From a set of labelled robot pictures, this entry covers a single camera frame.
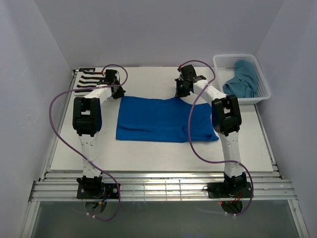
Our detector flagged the black white striped tank top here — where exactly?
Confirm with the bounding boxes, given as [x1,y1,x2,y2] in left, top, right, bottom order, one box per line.
[73,70,104,96]

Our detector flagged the blue tank top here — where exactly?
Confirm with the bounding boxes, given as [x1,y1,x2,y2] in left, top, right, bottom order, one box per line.
[116,96,218,143]

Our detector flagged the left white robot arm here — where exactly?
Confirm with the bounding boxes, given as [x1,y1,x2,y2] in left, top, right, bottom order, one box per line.
[72,69,125,198]

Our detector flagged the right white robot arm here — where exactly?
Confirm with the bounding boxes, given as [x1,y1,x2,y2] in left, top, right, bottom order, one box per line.
[175,62,247,197]

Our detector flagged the teal tank top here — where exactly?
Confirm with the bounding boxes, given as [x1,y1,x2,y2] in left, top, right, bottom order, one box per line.
[222,59,258,98]

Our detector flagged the blue label sticker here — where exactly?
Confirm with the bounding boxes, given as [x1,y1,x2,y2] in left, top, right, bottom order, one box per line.
[78,67,96,72]

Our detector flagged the white plastic basket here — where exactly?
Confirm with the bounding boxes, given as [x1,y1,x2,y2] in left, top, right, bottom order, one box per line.
[213,54,271,105]

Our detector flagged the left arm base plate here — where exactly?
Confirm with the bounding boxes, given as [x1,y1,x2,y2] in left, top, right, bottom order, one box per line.
[76,182,119,200]

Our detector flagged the aluminium rail frame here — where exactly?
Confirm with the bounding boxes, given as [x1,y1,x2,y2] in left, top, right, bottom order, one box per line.
[29,170,297,202]

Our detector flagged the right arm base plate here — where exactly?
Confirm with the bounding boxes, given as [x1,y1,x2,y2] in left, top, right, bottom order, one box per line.
[202,182,252,198]

